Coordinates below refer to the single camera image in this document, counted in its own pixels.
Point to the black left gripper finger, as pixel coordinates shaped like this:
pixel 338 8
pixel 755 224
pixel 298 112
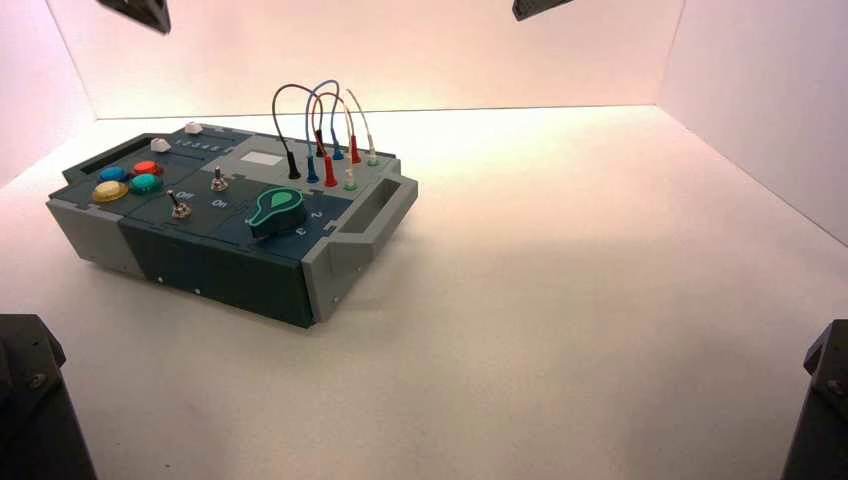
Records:
pixel 136 6
pixel 163 13

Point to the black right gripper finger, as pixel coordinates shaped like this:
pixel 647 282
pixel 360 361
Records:
pixel 523 6
pixel 548 4

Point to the white slider knob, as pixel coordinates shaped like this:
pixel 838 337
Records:
pixel 160 145
pixel 193 128

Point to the red push button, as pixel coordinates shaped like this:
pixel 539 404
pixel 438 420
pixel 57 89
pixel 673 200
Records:
pixel 147 167

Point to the blue push button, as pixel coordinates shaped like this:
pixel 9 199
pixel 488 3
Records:
pixel 113 173

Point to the green push button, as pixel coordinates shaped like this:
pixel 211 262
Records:
pixel 146 183

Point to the white rectangular label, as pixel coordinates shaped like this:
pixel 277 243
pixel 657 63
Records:
pixel 262 158

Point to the yellow push button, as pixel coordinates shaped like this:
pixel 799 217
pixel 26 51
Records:
pixel 110 191

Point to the green rotary knob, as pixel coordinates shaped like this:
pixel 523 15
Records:
pixel 276 215

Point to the teal and grey control box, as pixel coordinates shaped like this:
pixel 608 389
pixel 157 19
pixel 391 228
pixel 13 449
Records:
pixel 222 265

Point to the metal toggle switch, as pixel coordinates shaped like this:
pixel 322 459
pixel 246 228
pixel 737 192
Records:
pixel 219 181
pixel 179 210

